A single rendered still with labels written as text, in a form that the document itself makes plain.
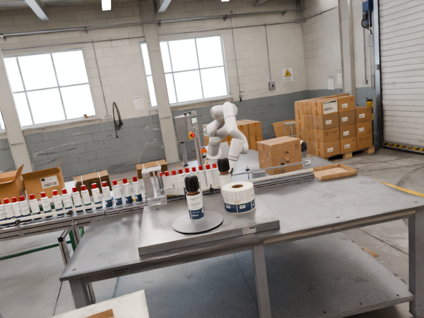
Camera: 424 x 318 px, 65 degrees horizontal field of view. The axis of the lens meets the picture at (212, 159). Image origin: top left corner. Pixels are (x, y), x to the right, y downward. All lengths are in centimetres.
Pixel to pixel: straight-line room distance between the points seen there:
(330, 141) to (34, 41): 624
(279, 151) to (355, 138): 390
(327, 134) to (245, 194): 430
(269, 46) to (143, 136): 388
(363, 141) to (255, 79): 329
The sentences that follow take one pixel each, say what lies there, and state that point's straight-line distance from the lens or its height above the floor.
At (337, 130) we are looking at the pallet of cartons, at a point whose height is 57.
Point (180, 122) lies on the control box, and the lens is 250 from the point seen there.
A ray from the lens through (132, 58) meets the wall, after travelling 799.
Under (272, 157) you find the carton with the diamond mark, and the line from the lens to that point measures 283.
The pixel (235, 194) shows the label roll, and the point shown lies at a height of 101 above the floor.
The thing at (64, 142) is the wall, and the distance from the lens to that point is 803.
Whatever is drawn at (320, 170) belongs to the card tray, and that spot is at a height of 83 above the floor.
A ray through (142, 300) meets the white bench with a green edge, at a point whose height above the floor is 80.
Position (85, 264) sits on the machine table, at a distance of 199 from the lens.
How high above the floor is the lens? 167
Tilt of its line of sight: 12 degrees down
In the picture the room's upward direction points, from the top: 8 degrees counter-clockwise
